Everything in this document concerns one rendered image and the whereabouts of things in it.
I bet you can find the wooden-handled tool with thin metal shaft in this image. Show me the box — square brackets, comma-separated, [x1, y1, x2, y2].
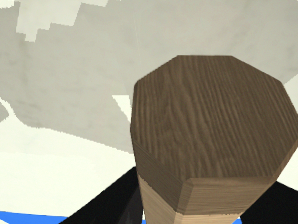
[129, 55, 298, 224]

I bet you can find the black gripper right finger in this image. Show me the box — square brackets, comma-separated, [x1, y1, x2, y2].
[239, 181, 298, 224]

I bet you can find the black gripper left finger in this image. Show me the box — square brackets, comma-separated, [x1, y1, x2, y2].
[60, 167, 144, 224]

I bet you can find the blue flat strip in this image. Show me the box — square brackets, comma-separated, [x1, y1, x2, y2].
[0, 210, 242, 224]

